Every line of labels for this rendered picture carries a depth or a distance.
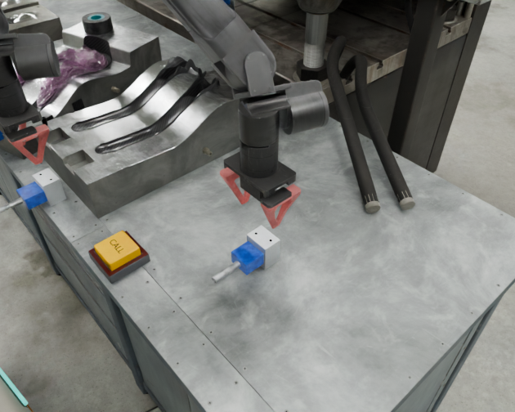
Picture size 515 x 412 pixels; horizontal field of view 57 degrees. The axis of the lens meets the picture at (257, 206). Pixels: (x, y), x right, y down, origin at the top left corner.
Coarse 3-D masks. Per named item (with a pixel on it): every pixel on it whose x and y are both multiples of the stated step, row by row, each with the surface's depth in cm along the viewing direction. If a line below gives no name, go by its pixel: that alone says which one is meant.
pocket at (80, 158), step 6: (66, 156) 96; (72, 156) 97; (78, 156) 98; (84, 156) 98; (66, 162) 96; (72, 162) 97; (78, 162) 98; (84, 162) 99; (90, 162) 97; (72, 168) 95
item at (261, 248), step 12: (264, 228) 86; (252, 240) 84; (264, 240) 83; (276, 240) 83; (240, 252) 83; (252, 252) 83; (264, 252) 82; (276, 252) 85; (240, 264) 83; (252, 264) 82; (264, 264) 85; (216, 276) 80
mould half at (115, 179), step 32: (160, 64) 115; (128, 96) 113; (160, 96) 109; (224, 96) 104; (64, 128) 103; (96, 128) 103; (128, 128) 104; (192, 128) 101; (224, 128) 106; (96, 160) 95; (128, 160) 95; (160, 160) 98; (192, 160) 105; (96, 192) 92; (128, 192) 97
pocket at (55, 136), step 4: (56, 128) 103; (60, 128) 103; (52, 132) 103; (56, 132) 103; (60, 132) 104; (64, 132) 103; (48, 136) 103; (52, 136) 103; (56, 136) 104; (60, 136) 104; (64, 136) 104; (68, 136) 101; (48, 140) 103; (52, 140) 104; (56, 140) 104; (60, 140) 104; (64, 140) 104; (48, 144) 101; (52, 144) 103
